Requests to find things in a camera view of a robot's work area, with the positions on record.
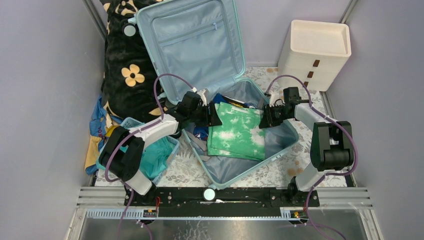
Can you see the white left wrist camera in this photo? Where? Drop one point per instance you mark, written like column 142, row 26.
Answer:
column 203, row 93

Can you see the green white tie-dye cloth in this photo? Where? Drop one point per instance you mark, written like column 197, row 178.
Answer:
column 239, row 136

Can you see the dark blue item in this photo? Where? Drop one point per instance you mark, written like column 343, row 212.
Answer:
column 203, row 132

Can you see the black floral plush blanket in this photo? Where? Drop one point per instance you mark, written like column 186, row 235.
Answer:
column 129, row 75

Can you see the light blue ribbed suitcase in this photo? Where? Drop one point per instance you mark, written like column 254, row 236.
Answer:
column 197, row 43

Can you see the teal cloth bottom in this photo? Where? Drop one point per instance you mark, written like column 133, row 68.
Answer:
column 157, row 157

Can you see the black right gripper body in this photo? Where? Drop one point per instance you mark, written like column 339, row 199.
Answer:
column 278, row 114

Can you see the blue yellow cloth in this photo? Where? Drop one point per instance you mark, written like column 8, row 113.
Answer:
column 101, row 125

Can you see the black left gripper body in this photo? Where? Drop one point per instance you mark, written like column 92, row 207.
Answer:
column 207, row 113

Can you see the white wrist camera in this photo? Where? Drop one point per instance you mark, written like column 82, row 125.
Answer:
column 203, row 93
column 273, row 97

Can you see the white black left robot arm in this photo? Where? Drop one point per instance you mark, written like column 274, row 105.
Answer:
column 122, row 153

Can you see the light blue perforated plastic basket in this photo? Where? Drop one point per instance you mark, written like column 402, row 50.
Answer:
column 100, row 179

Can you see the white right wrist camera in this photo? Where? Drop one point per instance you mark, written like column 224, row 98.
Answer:
column 273, row 97

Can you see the white three-drawer storage cabinet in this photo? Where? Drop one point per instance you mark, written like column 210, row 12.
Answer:
column 313, row 52

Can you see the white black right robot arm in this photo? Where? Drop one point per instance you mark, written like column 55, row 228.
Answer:
column 332, row 148

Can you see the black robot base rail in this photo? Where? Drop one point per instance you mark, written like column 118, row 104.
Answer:
column 231, row 202

